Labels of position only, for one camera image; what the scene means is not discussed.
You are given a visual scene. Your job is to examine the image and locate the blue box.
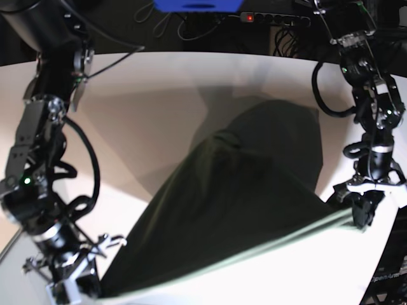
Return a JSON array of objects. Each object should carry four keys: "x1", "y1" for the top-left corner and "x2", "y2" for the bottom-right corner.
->
[{"x1": 153, "y1": 0, "x2": 244, "y2": 13}]

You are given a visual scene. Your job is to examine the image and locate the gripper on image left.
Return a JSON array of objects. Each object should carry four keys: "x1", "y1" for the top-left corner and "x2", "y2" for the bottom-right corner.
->
[{"x1": 22, "y1": 234, "x2": 127, "y2": 299}]

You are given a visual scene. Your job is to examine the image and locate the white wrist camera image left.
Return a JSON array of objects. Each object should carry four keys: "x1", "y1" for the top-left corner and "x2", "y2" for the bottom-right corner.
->
[{"x1": 46, "y1": 280, "x2": 82, "y2": 305}]

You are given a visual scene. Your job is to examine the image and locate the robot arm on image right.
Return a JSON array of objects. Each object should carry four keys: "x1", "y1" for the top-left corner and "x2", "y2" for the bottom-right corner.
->
[{"x1": 311, "y1": 1, "x2": 406, "y2": 203}]

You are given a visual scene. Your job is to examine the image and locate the black power strip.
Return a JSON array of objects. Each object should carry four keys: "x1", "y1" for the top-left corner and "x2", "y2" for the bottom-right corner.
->
[{"x1": 239, "y1": 12, "x2": 311, "y2": 27}]

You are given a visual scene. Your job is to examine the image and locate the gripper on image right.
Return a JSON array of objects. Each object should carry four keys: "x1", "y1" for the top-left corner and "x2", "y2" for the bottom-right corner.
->
[{"x1": 333, "y1": 161, "x2": 406, "y2": 229}]

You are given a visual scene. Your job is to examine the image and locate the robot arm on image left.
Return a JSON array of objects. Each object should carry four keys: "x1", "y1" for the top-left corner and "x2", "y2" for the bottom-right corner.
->
[{"x1": 1, "y1": 1, "x2": 144, "y2": 304}]

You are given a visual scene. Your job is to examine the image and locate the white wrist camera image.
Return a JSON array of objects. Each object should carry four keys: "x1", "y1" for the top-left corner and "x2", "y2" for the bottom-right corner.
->
[
  {"x1": 385, "y1": 184, "x2": 407, "y2": 209},
  {"x1": 46, "y1": 280, "x2": 82, "y2": 305}
]

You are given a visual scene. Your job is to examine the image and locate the grey looped cable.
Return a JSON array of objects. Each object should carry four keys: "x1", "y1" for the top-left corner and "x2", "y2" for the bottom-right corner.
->
[{"x1": 153, "y1": 12, "x2": 223, "y2": 41}]

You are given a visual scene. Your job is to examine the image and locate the green t-shirt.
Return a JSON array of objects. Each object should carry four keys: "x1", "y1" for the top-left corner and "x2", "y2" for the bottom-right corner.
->
[{"x1": 101, "y1": 100, "x2": 352, "y2": 299}]

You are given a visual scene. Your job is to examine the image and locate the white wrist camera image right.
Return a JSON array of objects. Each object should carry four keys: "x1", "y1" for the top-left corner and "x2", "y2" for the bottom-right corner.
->
[{"x1": 385, "y1": 184, "x2": 407, "y2": 209}]

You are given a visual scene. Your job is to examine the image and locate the black coiled cables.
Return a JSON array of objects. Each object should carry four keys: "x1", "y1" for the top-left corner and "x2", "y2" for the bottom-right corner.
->
[{"x1": 273, "y1": 27, "x2": 301, "y2": 57}]

